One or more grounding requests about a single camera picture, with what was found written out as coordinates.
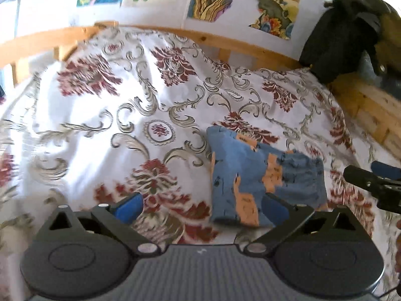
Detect floral white bedspread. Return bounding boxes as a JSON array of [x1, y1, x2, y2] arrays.
[[1, 28, 398, 300]]

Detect blue pants with orange cars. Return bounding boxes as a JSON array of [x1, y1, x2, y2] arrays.
[[207, 126, 327, 228]]

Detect yellow landscape poster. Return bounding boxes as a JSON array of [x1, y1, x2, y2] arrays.
[[249, 0, 300, 40]]

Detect wooden bed frame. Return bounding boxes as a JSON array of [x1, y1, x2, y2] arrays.
[[1, 21, 400, 156]]

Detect dark clothes pile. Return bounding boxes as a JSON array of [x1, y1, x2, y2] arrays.
[[299, 0, 400, 98]]

